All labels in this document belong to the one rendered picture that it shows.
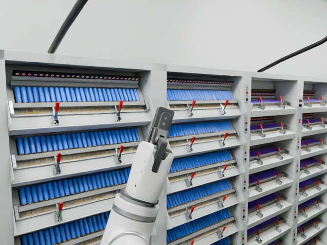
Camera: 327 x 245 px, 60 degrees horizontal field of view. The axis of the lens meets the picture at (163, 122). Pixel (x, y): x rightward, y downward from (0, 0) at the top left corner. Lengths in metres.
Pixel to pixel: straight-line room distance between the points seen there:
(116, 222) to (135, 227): 0.03
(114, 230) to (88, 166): 0.73
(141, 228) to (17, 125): 0.72
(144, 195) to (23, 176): 0.72
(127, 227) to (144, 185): 0.08
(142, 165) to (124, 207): 0.08
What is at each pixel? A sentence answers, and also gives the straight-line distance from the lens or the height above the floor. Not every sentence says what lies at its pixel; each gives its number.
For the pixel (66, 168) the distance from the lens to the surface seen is 1.20.
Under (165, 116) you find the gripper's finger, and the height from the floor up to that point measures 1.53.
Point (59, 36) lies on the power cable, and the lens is 1.10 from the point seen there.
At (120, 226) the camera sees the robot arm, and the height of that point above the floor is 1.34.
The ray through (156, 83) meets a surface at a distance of 1.36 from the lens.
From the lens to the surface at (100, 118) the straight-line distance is 1.23.
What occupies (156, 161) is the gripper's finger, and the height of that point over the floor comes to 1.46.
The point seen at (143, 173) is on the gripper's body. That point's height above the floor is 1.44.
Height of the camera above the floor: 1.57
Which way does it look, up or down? 5 degrees down
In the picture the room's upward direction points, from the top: straight up
